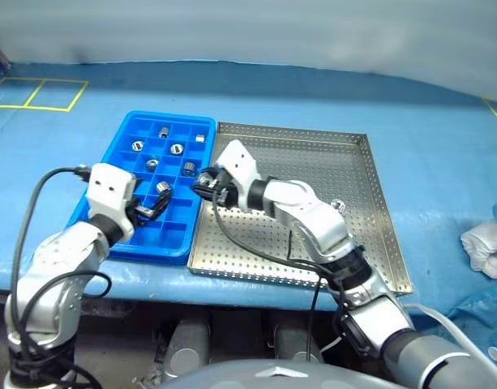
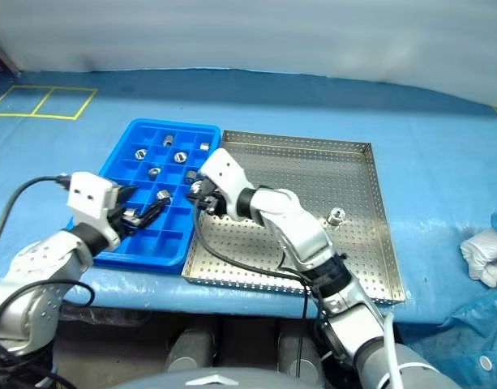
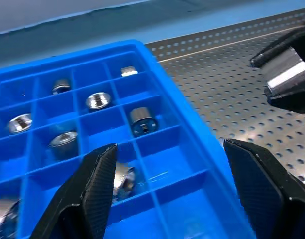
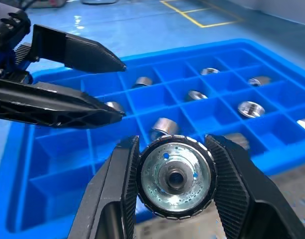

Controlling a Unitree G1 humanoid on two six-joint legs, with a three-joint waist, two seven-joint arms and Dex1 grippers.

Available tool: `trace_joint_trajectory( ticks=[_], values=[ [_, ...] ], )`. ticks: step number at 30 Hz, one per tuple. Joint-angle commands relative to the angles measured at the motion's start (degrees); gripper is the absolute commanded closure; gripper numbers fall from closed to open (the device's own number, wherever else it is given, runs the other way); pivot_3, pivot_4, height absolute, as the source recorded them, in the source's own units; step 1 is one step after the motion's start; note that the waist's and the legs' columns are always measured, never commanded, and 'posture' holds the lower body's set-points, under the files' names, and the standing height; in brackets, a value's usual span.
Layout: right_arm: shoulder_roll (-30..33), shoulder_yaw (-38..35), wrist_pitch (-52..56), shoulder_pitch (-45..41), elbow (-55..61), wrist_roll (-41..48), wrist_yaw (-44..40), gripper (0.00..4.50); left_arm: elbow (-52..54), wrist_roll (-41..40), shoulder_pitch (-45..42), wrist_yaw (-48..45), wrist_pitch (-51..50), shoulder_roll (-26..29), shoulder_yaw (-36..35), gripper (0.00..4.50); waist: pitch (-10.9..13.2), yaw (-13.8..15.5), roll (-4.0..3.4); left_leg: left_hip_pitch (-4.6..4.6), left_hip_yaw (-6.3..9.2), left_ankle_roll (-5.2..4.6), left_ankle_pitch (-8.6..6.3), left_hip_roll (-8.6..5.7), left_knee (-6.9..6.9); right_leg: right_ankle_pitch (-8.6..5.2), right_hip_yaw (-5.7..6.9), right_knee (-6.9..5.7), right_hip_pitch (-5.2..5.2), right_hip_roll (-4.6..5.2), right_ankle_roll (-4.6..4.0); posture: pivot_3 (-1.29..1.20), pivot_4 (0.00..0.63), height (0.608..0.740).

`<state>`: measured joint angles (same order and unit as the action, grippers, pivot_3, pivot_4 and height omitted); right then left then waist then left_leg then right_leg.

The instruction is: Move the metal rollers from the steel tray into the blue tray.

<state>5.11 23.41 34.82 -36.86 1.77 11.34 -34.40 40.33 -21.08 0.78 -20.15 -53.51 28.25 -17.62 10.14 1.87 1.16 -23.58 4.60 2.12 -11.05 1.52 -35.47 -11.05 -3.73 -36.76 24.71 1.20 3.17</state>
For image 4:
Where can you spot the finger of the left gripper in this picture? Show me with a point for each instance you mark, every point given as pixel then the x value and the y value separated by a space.
pixel 55 107

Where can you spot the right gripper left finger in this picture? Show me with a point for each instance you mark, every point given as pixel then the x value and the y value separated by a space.
pixel 105 199

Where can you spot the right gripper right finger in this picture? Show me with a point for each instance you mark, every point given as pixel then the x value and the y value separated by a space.
pixel 241 194

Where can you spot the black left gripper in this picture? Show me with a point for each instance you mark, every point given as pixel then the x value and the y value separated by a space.
pixel 5 30

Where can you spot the blue compartment tray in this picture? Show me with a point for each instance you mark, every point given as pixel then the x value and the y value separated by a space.
pixel 67 174

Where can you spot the perforated metal tray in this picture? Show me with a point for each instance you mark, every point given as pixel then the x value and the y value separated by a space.
pixel 291 179

